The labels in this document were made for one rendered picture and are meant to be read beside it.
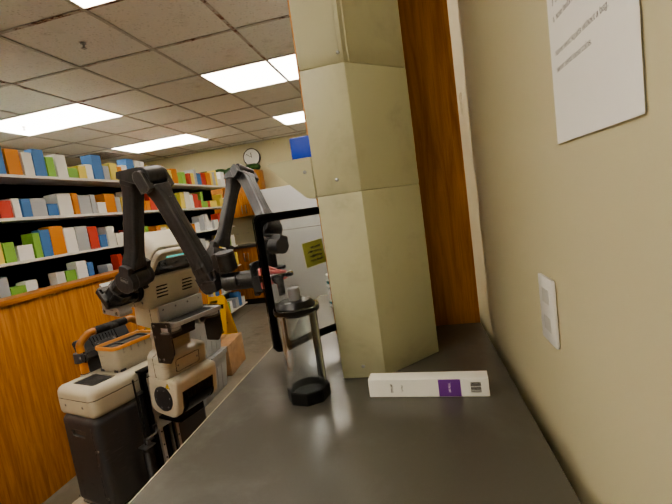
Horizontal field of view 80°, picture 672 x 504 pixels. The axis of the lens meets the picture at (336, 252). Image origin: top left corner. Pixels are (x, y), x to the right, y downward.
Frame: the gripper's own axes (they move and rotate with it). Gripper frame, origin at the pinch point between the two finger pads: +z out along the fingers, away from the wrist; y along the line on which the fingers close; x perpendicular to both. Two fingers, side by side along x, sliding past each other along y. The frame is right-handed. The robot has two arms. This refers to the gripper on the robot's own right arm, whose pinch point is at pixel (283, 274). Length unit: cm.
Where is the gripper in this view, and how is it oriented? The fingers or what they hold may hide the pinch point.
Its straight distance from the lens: 123.3
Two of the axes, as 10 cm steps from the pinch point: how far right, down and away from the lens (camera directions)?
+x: 1.9, -1.4, 9.7
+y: -1.6, -9.8, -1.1
